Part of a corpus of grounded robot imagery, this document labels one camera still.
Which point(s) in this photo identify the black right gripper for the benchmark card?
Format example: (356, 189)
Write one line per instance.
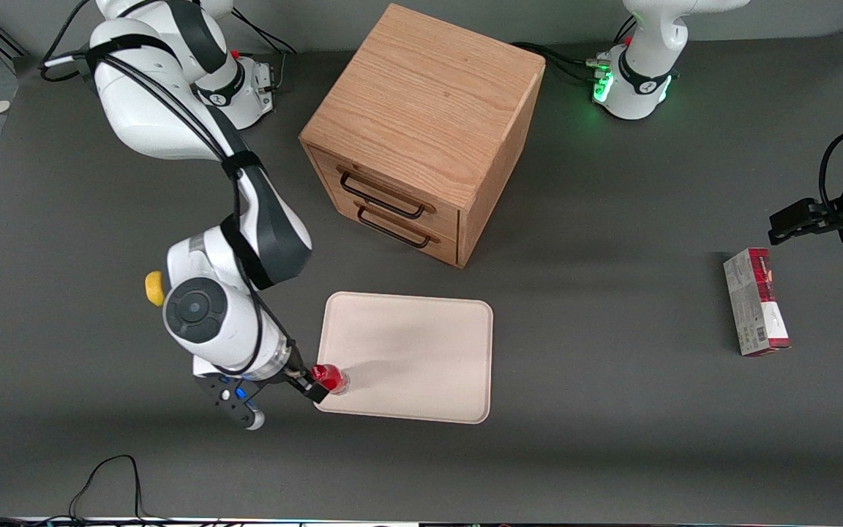
(298, 376)

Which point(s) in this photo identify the red coke bottle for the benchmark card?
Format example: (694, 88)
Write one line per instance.
(332, 378)

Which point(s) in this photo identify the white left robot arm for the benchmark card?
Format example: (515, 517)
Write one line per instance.
(645, 66)

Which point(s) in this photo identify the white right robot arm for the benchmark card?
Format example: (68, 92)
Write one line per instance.
(173, 110)

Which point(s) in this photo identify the cream rectangular tray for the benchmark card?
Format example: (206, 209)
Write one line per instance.
(414, 359)

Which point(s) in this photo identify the red white carton box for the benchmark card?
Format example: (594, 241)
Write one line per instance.
(754, 304)

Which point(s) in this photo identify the yellow lemon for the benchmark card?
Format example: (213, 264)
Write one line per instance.
(153, 288)

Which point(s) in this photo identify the wooden drawer cabinet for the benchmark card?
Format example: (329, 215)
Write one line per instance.
(429, 95)

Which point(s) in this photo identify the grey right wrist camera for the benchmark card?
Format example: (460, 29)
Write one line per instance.
(235, 399)

